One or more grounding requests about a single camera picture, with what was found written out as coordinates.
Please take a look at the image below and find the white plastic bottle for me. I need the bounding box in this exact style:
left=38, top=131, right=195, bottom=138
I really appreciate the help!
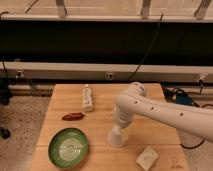
left=82, top=84, right=93, bottom=112

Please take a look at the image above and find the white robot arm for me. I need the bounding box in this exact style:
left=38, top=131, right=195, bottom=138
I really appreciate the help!
left=112, top=82, right=213, bottom=143

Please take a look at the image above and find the black object left floor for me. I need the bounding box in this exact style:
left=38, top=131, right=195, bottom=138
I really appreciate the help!
left=0, top=127, right=11, bottom=139

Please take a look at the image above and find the black hanging cable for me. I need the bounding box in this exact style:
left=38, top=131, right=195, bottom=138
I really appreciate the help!
left=124, top=12, right=165, bottom=83

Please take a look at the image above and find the blue object on floor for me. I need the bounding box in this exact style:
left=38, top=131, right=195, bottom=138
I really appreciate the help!
left=176, top=95, right=192, bottom=106

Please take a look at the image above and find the green patterned plate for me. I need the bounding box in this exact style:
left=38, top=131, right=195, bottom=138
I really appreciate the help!
left=48, top=127, right=89, bottom=169

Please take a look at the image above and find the black cable on floor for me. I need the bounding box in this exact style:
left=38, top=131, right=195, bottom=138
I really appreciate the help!
left=165, top=87, right=213, bottom=150

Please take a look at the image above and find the white sponge block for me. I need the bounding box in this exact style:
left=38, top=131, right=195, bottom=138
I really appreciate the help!
left=136, top=146, right=159, bottom=171

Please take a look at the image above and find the red chili pepper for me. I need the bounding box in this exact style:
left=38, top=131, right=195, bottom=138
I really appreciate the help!
left=62, top=112, right=84, bottom=121

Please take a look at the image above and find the white wall outlet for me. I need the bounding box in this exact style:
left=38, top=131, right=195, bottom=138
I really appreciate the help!
left=106, top=73, right=113, bottom=80

